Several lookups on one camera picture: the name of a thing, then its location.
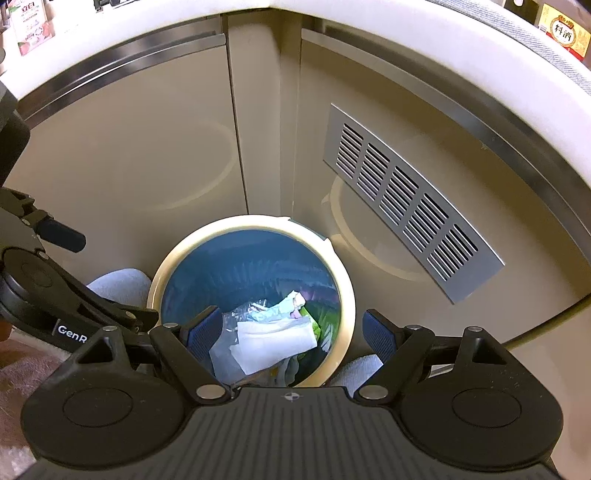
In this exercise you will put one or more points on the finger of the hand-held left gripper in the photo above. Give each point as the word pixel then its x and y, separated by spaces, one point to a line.
pixel 129 316
pixel 62 235

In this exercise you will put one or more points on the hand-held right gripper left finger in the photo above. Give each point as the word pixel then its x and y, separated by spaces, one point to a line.
pixel 203 332

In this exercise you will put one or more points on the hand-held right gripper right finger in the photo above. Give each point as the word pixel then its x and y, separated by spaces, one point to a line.
pixel 378 332

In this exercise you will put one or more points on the clear plastic bag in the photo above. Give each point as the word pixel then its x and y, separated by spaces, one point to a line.
pixel 224 355

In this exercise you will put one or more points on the green white plastic package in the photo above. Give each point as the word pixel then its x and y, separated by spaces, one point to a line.
pixel 325 318

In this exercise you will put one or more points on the white tissue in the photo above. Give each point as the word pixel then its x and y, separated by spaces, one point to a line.
pixel 272 344

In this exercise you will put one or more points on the cream trash bin blue liner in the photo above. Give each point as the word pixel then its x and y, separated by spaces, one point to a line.
pixel 217 258

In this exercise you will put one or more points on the pink fluffy clothing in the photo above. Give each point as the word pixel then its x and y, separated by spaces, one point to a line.
pixel 18 383

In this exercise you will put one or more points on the metal vent grille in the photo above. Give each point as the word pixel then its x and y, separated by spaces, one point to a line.
pixel 333 147

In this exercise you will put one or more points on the pink carton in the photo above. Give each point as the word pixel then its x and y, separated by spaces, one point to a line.
pixel 32 27

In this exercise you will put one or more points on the beige cabinet door with vent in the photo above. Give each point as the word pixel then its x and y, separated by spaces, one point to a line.
pixel 415 115

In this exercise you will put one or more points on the beige corner cabinet panel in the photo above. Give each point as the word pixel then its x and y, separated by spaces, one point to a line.
pixel 263 115

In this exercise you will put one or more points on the cooking wine jug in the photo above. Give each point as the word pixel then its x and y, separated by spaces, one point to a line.
pixel 563 30

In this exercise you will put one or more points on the dark sauce dispenser bottle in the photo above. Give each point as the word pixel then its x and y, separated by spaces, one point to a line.
pixel 519 4

